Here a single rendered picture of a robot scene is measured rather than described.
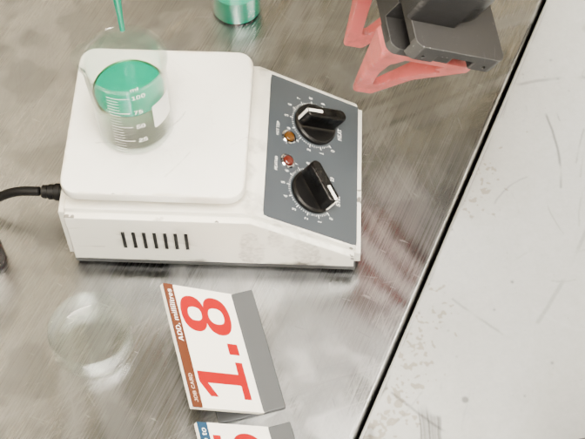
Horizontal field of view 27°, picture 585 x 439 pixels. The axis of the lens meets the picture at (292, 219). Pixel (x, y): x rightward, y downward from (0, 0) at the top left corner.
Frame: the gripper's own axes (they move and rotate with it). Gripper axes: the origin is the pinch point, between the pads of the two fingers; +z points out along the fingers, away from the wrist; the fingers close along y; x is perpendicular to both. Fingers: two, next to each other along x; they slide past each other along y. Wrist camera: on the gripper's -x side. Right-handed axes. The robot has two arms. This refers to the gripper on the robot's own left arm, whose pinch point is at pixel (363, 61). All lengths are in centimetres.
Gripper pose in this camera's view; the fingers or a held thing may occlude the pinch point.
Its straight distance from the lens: 80.8
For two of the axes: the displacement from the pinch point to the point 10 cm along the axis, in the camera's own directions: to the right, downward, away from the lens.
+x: 8.6, 0.8, 5.1
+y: 1.5, 9.0, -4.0
